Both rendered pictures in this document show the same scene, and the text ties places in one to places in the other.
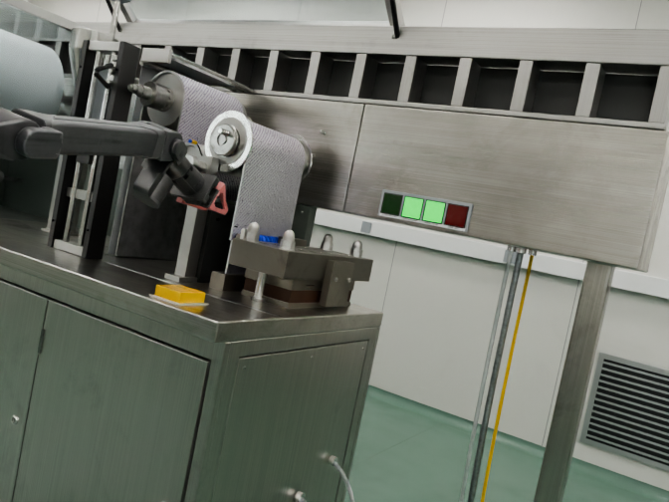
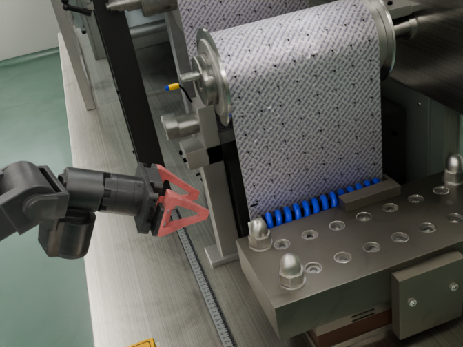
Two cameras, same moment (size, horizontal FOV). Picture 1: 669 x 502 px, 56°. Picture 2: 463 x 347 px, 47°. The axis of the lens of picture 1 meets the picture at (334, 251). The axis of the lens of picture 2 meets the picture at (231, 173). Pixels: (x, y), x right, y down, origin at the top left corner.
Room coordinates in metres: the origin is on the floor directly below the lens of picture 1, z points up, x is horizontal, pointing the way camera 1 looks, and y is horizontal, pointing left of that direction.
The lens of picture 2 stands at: (0.99, -0.25, 1.52)
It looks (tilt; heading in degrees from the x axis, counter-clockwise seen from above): 30 degrees down; 47
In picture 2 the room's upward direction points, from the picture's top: 11 degrees counter-clockwise
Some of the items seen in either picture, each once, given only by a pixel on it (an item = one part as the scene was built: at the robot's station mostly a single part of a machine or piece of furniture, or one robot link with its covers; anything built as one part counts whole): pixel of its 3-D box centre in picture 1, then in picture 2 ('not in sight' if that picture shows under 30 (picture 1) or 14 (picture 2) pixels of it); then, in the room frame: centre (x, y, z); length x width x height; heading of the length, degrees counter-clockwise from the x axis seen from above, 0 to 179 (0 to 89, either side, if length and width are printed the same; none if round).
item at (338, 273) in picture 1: (337, 283); (428, 296); (1.52, -0.02, 0.96); 0.10 x 0.03 x 0.11; 149
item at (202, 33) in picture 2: (228, 140); (213, 77); (1.51, 0.30, 1.25); 0.15 x 0.01 x 0.15; 59
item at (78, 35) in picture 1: (94, 45); not in sight; (1.97, 0.86, 1.50); 0.14 x 0.14 x 0.06
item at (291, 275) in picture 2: (288, 239); (291, 268); (1.40, 0.11, 1.05); 0.04 x 0.04 x 0.04
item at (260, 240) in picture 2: (253, 231); (258, 232); (1.44, 0.19, 1.05); 0.04 x 0.04 x 0.04
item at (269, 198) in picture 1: (267, 207); (313, 152); (1.58, 0.19, 1.11); 0.23 x 0.01 x 0.18; 149
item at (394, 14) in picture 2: not in sight; (393, 7); (1.77, 0.15, 1.28); 0.06 x 0.05 x 0.02; 149
